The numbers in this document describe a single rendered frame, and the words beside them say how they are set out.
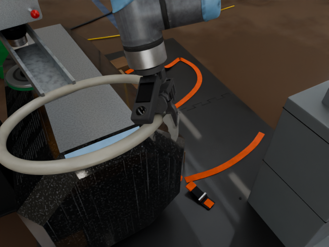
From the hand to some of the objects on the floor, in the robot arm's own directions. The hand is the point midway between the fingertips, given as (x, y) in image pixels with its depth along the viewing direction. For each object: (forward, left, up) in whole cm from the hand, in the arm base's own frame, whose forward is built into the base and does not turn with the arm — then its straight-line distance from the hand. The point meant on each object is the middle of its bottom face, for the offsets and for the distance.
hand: (162, 138), depth 74 cm
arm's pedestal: (-79, +24, -109) cm, 137 cm away
